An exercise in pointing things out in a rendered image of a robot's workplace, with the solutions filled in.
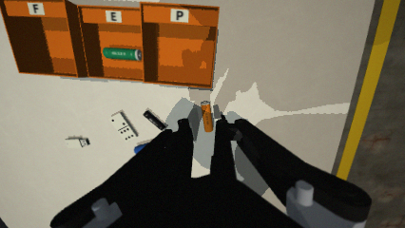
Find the orange rack of bins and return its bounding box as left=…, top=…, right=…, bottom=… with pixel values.
left=0, top=0, right=220, bottom=88

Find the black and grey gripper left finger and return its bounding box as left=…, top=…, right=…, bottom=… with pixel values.
left=50, top=108, right=200, bottom=228

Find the green aa battery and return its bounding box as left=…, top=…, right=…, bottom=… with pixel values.
left=103, top=47, right=142, bottom=61

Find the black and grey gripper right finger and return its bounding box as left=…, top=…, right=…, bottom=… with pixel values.
left=203, top=104, right=372, bottom=228

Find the orange aa battery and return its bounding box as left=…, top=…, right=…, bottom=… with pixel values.
left=201, top=101, right=213, bottom=132

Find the white domino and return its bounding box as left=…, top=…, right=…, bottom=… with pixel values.
left=109, top=111, right=139, bottom=142

